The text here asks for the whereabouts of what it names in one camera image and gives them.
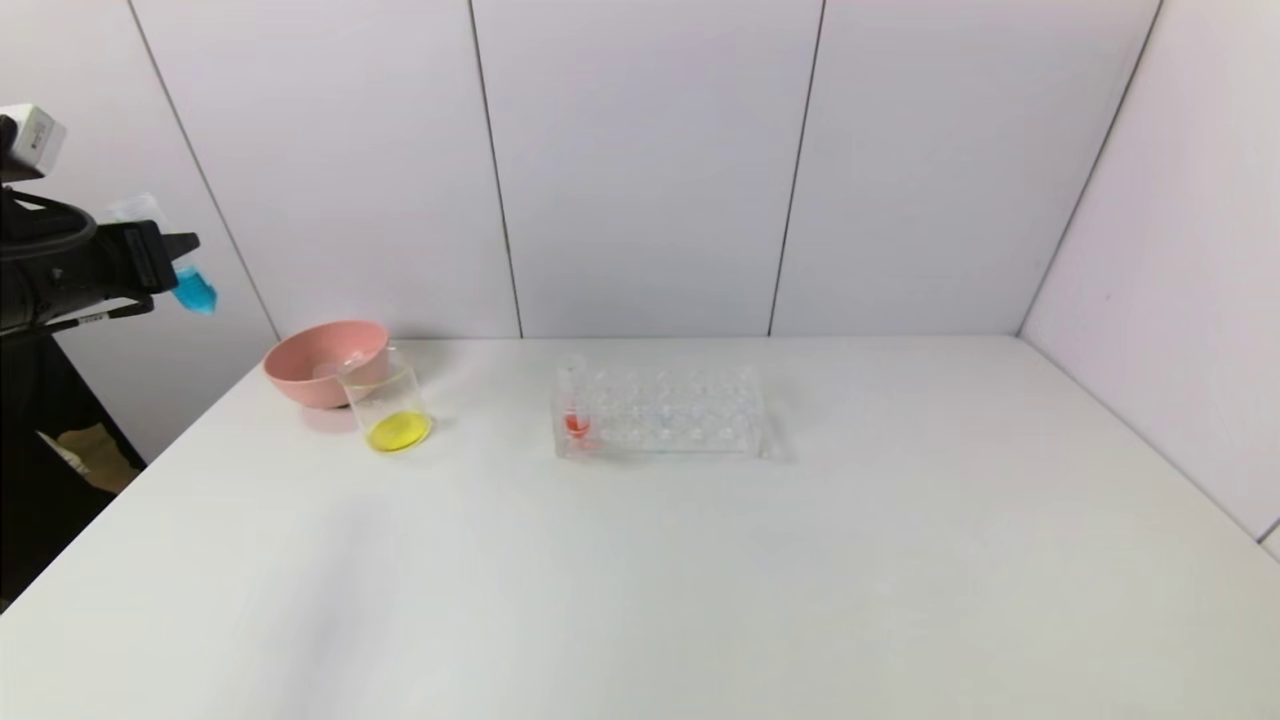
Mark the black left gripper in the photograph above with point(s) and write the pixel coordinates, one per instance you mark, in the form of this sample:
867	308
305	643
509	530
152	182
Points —
133	257

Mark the test tube with blue pigment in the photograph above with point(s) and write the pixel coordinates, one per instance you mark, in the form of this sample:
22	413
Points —
194	290

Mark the clear glass beaker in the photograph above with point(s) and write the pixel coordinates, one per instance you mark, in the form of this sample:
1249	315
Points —
398	432

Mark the test tube with red pigment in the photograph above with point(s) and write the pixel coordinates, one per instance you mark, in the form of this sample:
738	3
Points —
577	424

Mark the clear plastic test tube rack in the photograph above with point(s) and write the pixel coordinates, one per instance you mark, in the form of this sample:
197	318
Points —
742	425

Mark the pink bowl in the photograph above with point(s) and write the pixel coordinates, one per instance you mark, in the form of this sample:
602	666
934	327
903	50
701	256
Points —
310	370

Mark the black background furniture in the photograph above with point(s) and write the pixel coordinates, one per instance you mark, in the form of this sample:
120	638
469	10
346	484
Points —
40	500

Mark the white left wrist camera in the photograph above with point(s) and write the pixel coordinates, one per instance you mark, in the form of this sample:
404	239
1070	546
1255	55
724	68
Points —
32	140

